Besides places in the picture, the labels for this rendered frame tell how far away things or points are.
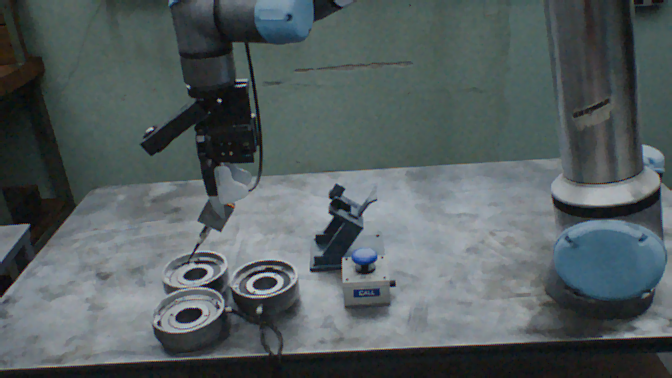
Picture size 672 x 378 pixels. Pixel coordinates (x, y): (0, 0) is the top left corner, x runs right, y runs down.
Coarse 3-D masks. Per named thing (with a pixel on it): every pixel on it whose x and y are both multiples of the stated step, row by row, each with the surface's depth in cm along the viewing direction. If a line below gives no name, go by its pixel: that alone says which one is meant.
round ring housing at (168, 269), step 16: (192, 256) 103; (208, 256) 103; (224, 256) 101; (160, 272) 98; (192, 272) 101; (208, 272) 99; (224, 272) 97; (176, 288) 94; (208, 288) 95; (224, 288) 99
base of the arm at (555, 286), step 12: (552, 264) 92; (552, 276) 91; (552, 288) 91; (564, 288) 89; (564, 300) 89; (576, 300) 88; (588, 300) 87; (600, 300) 86; (636, 300) 86; (648, 300) 87; (588, 312) 87; (600, 312) 87; (612, 312) 86; (624, 312) 86; (636, 312) 87
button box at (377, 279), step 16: (384, 256) 97; (352, 272) 93; (368, 272) 93; (384, 272) 93; (352, 288) 92; (368, 288) 92; (384, 288) 92; (352, 304) 93; (368, 304) 93; (384, 304) 93
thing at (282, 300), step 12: (252, 264) 99; (264, 264) 99; (276, 264) 99; (288, 264) 98; (240, 276) 97; (264, 276) 97; (276, 276) 97; (252, 288) 94; (264, 288) 98; (276, 288) 94; (288, 288) 92; (240, 300) 92; (252, 300) 90; (264, 300) 90; (276, 300) 91; (288, 300) 92; (252, 312) 92; (264, 312) 92; (276, 312) 92
